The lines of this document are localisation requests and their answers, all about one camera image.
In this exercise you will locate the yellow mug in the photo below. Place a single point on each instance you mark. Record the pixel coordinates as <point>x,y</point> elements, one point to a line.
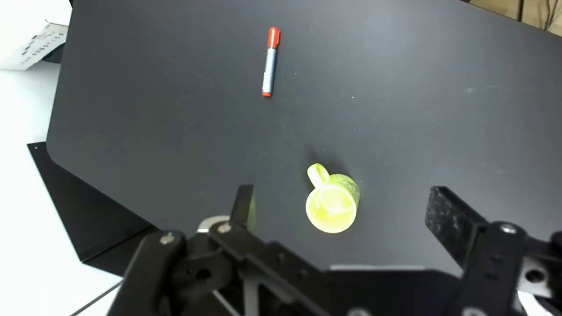
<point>332,204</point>

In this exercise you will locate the red marker with white barrel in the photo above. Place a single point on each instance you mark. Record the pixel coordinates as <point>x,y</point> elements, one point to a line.
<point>268,71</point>

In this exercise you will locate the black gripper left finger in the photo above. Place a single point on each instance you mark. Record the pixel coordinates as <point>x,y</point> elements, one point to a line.
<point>242,206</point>

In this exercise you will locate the white printed paper sheet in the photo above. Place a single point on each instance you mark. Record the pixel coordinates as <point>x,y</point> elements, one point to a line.
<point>28,53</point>

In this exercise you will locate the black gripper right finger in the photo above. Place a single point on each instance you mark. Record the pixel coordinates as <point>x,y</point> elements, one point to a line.
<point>449,220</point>

